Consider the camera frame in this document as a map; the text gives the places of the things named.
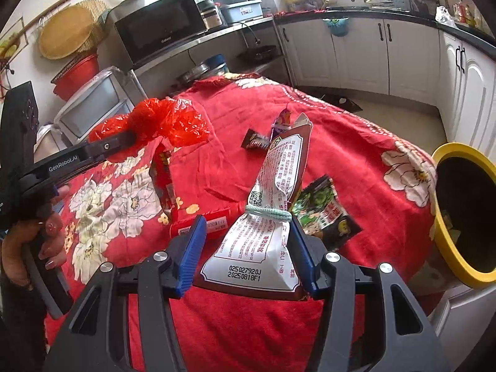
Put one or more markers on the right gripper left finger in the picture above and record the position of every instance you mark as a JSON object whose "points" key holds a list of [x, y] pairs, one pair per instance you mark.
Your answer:
{"points": [[95, 335]]}

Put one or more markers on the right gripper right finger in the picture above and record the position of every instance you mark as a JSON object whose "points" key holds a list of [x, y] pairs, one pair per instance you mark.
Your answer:
{"points": [[370, 319]]}

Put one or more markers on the red snack box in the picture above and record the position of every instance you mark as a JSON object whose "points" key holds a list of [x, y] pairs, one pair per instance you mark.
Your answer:
{"points": [[179, 214]]}

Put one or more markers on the red plastic bag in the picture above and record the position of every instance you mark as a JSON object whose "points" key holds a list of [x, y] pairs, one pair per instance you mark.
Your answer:
{"points": [[171, 118]]}

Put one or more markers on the green black snack wrapper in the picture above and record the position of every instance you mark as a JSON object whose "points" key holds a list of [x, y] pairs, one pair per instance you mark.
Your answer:
{"points": [[321, 214]]}

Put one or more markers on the white red snack bag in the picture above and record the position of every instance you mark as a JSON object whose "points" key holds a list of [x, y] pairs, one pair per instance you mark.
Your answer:
{"points": [[253, 259]]}

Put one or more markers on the dark candy bar wrapper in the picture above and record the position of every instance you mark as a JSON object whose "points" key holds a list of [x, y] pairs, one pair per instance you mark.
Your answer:
{"points": [[254, 140]]}

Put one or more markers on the purple candy wrapper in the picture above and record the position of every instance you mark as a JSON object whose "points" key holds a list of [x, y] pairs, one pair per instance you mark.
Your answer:
{"points": [[281, 124]]}

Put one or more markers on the yellow trash bin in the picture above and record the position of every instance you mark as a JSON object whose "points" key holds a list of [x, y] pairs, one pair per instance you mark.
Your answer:
{"points": [[465, 213]]}

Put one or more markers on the red plastic basin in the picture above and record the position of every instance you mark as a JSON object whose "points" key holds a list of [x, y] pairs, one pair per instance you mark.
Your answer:
{"points": [[75, 74]]}

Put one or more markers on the white toaster oven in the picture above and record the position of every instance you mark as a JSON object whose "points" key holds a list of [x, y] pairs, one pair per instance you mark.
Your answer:
{"points": [[111, 92]]}

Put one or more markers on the round bamboo tray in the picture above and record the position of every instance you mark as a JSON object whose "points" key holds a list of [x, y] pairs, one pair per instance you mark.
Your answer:
{"points": [[74, 29]]}

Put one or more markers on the black microwave oven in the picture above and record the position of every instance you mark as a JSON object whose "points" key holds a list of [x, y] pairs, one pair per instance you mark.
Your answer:
{"points": [[139, 30]]}

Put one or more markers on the red floral tablecloth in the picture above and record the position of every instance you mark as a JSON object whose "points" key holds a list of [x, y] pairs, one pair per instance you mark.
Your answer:
{"points": [[385, 183]]}

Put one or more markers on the steel pots on shelf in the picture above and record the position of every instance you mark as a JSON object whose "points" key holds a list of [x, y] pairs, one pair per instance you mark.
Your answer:
{"points": [[211, 67]]}

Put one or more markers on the black frying pan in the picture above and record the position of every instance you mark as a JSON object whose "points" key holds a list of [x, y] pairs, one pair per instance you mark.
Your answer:
{"points": [[258, 54]]}

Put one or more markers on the blue plastic storage box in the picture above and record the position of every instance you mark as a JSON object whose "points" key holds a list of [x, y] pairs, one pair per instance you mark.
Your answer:
{"points": [[241, 11]]}

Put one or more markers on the teal hanging basket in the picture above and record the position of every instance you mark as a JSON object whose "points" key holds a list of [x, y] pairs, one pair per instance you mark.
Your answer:
{"points": [[338, 27]]}

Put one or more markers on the white plastic bag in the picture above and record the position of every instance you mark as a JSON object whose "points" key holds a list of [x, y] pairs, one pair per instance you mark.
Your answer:
{"points": [[444, 17]]}

